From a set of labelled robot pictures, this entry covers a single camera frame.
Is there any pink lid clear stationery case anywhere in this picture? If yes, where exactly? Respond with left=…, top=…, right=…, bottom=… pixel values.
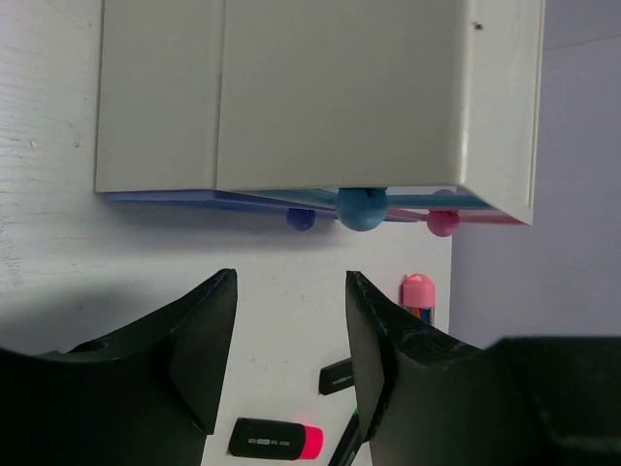
left=401, top=274, right=436, bottom=324

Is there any light blue small drawer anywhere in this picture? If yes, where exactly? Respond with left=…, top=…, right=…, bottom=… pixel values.
left=232, top=186, right=491, bottom=233

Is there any white drawer cabinet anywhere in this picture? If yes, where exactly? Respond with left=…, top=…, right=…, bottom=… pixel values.
left=95, top=1, right=544, bottom=224

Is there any purple-blue wide drawer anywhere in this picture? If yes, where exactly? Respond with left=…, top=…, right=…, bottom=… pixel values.
left=98, top=189, right=338, bottom=232

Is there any pink drawer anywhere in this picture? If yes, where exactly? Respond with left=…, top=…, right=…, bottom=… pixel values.
left=386, top=189, right=525, bottom=238

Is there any orange cap highlighter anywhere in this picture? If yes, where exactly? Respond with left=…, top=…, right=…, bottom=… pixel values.
left=318, top=358, right=354, bottom=396

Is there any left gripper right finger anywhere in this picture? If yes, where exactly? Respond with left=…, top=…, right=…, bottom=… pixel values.
left=345, top=272, right=620, bottom=465

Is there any pink cap highlighter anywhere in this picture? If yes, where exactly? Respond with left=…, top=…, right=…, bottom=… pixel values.
left=228, top=417, right=324, bottom=461

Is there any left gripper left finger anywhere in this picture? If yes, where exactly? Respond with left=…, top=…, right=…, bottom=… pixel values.
left=1, top=269, right=238, bottom=465

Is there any green cap highlighter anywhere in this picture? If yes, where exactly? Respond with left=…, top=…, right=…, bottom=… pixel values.
left=328, top=409, right=363, bottom=466

